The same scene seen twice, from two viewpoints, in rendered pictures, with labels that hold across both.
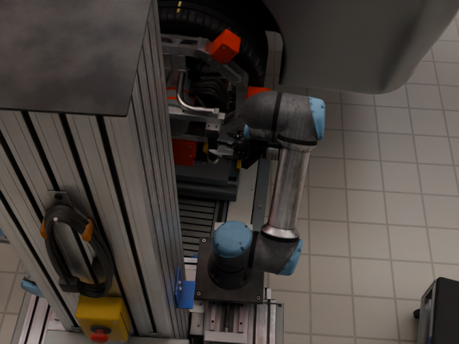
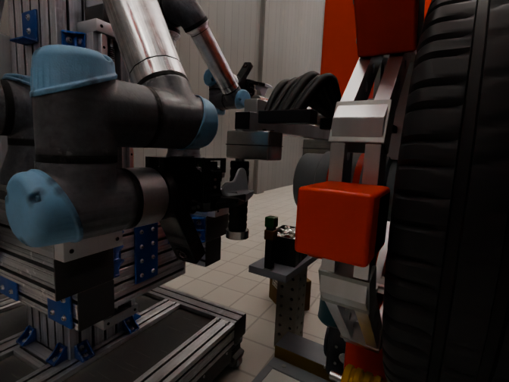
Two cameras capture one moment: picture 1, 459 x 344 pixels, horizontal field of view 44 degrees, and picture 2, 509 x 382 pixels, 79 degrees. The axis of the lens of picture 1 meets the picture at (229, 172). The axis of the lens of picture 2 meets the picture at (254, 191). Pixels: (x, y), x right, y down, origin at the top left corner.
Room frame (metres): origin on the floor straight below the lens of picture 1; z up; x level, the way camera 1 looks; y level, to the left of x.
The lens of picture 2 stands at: (1.58, -0.44, 0.92)
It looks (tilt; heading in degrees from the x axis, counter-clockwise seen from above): 8 degrees down; 116
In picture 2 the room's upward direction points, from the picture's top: 3 degrees clockwise
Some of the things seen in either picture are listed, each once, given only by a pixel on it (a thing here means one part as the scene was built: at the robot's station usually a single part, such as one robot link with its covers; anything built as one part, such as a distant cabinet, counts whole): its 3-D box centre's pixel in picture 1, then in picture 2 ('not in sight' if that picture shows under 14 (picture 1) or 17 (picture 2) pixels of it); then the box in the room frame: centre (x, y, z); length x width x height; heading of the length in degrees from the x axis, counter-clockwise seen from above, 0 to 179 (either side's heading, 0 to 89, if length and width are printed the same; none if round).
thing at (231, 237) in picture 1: (233, 245); (33, 108); (0.81, -0.02, 0.98); 0.13 x 0.12 x 0.14; 80
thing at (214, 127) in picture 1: (213, 124); (254, 144); (1.32, 0.06, 0.93); 0.09 x 0.05 x 0.05; 174
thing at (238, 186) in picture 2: (223, 137); (240, 184); (1.32, 0.03, 0.86); 0.09 x 0.03 x 0.06; 74
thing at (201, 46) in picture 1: (179, 91); (388, 190); (1.55, 0.21, 0.85); 0.54 x 0.07 x 0.54; 84
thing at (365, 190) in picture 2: (257, 99); (342, 217); (1.52, -0.10, 0.85); 0.09 x 0.08 x 0.07; 84
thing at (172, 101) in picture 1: (175, 105); (351, 186); (1.48, 0.22, 0.85); 0.21 x 0.14 x 0.14; 174
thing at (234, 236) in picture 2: (212, 147); (238, 197); (1.30, 0.07, 0.83); 0.04 x 0.04 x 0.16
